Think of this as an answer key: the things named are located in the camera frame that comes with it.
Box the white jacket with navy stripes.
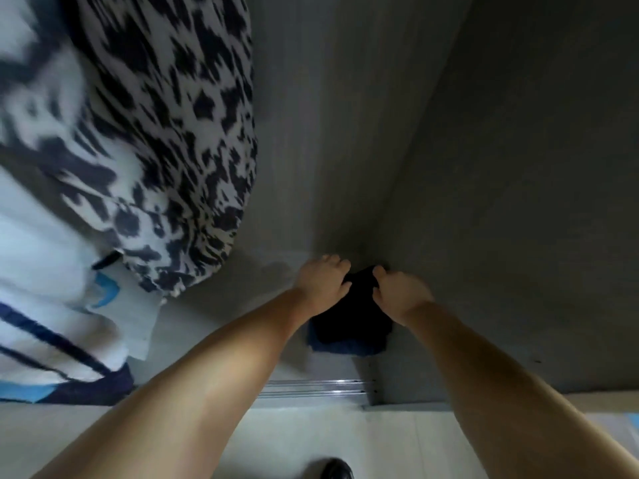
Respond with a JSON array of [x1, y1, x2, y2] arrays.
[[0, 0, 166, 407]]

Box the person's left forearm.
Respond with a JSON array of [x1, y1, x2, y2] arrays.
[[30, 294, 316, 479]]

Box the person's black shoe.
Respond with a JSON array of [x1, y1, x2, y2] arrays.
[[319, 456, 357, 479]]

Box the person's left hand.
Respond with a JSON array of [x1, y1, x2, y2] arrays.
[[288, 254, 353, 321]]

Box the blue jeans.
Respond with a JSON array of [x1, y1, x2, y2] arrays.
[[306, 329, 391, 357]]

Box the person's right forearm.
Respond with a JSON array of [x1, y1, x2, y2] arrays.
[[404, 302, 639, 479]]

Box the grey wardrobe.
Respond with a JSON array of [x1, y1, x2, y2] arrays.
[[0, 0, 639, 407]]

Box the person's right hand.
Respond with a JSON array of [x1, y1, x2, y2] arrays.
[[371, 264, 437, 328]]

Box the black white patterned garment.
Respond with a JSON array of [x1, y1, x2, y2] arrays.
[[0, 0, 259, 295]]

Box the black trousers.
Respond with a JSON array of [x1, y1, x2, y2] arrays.
[[308, 266, 395, 350]]

